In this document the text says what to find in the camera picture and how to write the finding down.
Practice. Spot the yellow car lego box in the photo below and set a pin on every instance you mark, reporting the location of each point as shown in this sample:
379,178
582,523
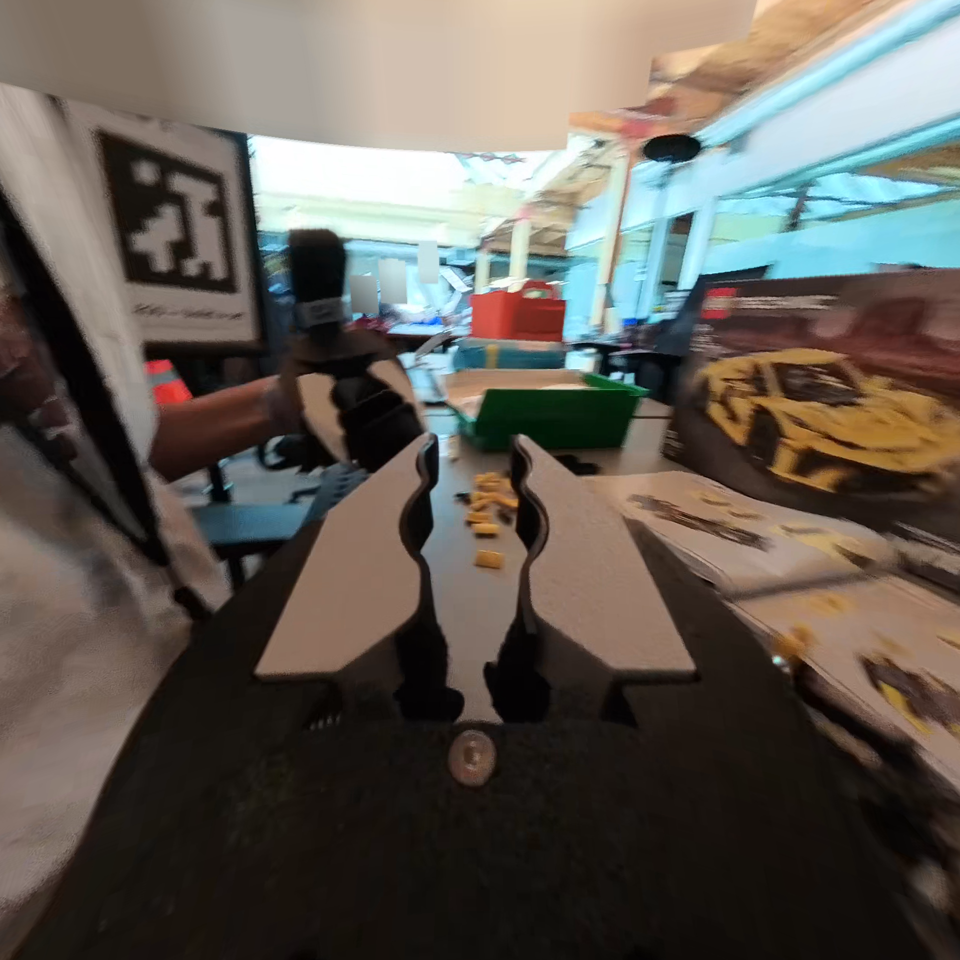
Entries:
817,405

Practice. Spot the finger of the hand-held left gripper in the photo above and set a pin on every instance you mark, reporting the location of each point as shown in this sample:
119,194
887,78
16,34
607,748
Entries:
394,379
319,401

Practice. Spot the blue plastic package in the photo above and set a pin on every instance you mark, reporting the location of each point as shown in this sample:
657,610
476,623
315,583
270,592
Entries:
510,354

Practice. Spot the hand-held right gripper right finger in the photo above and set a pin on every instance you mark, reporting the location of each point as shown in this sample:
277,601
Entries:
607,600

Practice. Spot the white printed sign board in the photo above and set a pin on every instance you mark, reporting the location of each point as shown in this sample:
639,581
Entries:
180,225

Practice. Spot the red tote bag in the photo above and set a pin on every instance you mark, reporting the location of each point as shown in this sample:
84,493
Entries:
541,315

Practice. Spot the flat white paper bag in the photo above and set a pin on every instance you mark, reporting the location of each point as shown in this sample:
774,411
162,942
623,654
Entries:
495,386

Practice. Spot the green plastic bin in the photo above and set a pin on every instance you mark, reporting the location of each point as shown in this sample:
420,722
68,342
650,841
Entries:
555,424

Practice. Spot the lego instruction booklet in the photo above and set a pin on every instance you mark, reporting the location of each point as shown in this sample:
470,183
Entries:
825,600

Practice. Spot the black mesh chair seat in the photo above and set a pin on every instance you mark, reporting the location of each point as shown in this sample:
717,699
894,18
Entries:
247,523

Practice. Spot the pile of yellow black lego pieces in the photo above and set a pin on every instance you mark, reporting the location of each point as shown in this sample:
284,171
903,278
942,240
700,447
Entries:
487,502

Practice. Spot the orange tote bag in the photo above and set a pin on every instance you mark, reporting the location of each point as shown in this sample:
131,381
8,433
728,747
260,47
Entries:
495,319

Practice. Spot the person's left forearm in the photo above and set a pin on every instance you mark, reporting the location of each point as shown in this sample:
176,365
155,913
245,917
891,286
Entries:
217,427

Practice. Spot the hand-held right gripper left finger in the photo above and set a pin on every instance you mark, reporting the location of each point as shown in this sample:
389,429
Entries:
345,592

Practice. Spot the long black lego beam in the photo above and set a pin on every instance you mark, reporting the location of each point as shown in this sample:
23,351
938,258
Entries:
579,465

